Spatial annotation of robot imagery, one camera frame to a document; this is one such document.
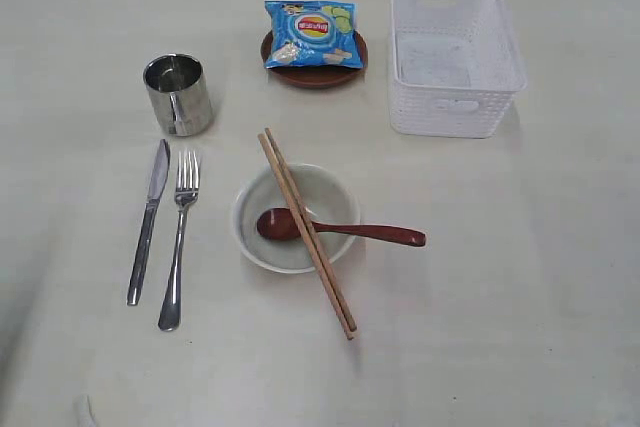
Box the white perforated plastic basket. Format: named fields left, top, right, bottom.
left=389, top=0, right=527, bottom=139

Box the dark red wooden spoon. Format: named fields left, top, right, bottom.
left=256, top=208, right=427, bottom=247

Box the silver table knife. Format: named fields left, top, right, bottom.
left=126, top=139, right=170, bottom=306

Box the brown round plate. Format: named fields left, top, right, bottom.
left=270, top=31, right=368, bottom=89

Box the wooden chopstick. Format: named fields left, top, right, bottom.
left=257, top=133, right=355, bottom=342
left=263, top=126, right=359, bottom=333

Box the steel cup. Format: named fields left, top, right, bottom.
left=142, top=53, right=214, bottom=137

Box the silver fork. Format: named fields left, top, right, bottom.
left=157, top=149, right=200, bottom=332

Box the blue Lays chips bag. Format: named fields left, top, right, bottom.
left=264, top=0, right=364, bottom=70

